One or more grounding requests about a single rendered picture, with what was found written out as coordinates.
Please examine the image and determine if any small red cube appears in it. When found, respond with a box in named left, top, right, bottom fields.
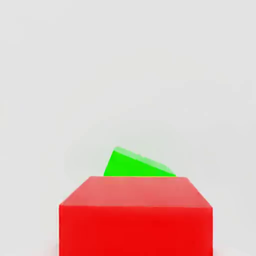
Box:
left=58, top=175, right=214, bottom=256

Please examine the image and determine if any small green cube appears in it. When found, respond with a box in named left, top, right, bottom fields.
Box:
left=103, top=146, right=177, bottom=178

